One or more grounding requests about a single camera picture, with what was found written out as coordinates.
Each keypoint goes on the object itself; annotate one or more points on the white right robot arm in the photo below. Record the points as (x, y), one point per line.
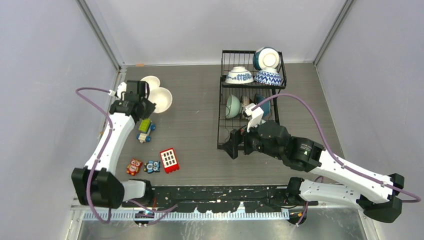
(374, 194)

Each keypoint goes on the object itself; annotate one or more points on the white blue floral bowl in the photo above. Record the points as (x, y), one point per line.
(239, 75)

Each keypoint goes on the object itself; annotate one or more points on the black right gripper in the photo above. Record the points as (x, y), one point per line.
(231, 146)

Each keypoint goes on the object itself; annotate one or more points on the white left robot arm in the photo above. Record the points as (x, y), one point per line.
(96, 184)

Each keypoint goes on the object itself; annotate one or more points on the black patterned rim bowl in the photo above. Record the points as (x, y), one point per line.
(244, 102)

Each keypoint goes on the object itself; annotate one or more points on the teal bowl white base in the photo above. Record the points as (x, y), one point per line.
(265, 57)

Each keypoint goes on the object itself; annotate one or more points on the beige bowl with flower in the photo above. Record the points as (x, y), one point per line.
(162, 98)

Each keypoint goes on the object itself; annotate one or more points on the toy truck with green block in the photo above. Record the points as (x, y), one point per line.
(145, 128)

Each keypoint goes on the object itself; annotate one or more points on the black wire dish rack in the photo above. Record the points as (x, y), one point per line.
(257, 92)

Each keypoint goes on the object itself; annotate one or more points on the light green bowl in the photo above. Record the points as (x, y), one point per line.
(232, 107)

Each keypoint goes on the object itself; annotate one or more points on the blue owl puzzle piece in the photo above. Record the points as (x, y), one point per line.
(152, 167)

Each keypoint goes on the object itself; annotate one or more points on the red white toy block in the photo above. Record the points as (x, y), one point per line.
(169, 160)

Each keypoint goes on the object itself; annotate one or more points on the red owl puzzle piece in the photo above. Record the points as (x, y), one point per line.
(133, 168)

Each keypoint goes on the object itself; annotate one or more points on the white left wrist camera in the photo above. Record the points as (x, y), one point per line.
(121, 90)

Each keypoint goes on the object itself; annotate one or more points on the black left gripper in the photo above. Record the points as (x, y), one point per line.
(151, 108)

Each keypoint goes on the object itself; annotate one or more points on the blue white zigzag bowl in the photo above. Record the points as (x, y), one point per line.
(269, 76)

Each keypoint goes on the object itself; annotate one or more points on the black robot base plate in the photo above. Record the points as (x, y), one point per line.
(218, 198)

